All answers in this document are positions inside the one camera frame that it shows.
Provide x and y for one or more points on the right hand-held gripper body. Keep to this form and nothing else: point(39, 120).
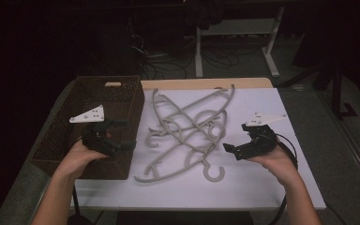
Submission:
point(262, 142)

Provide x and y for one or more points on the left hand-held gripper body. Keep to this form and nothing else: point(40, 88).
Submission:
point(89, 115)

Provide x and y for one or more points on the brown woven basket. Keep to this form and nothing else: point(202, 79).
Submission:
point(59, 143)

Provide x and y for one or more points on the person's right hand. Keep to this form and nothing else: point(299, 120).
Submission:
point(281, 165)

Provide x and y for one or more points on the person's left hand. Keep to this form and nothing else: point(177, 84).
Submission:
point(75, 159)

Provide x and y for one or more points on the white table mat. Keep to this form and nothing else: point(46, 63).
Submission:
point(247, 187)

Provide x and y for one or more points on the dark metal stand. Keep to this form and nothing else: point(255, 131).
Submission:
point(336, 93)

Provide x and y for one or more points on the dark cloth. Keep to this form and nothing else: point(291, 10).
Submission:
point(204, 14)

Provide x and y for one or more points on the white metal desk frame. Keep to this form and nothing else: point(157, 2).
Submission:
point(240, 26)

